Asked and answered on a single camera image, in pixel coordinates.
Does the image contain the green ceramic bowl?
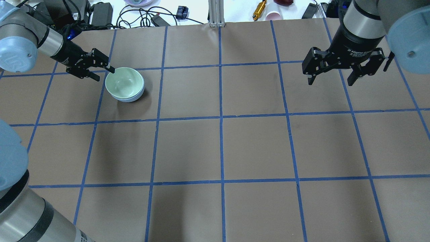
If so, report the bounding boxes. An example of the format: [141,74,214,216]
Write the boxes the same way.
[105,67,145,89]

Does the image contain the blue ceramic bowl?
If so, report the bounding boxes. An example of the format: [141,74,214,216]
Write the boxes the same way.
[107,87,144,103]

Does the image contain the black laptop stand equipment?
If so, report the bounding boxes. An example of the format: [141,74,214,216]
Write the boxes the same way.
[17,0,90,31]

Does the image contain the black flat device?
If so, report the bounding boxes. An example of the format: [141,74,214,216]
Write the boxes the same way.
[90,2,113,30]

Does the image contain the black power adapter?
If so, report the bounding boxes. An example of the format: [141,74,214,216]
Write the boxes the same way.
[302,3,318,19]

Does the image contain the purple plate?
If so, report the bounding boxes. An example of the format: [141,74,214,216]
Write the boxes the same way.
[124,0,153,7]

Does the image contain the black power brick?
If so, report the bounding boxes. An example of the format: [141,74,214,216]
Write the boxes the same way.
[151,15,171,27]

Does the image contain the pink cup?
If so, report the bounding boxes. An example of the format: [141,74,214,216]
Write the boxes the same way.
[264,10,283,21]

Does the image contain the yellow tool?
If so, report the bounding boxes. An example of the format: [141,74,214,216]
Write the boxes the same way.
[252,0,267,21]

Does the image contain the small blue black module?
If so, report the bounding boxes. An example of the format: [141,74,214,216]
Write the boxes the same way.
[175,6,189,20]

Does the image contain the aluminium frame post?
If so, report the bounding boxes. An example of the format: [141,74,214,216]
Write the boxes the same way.
[208,0,226,28]

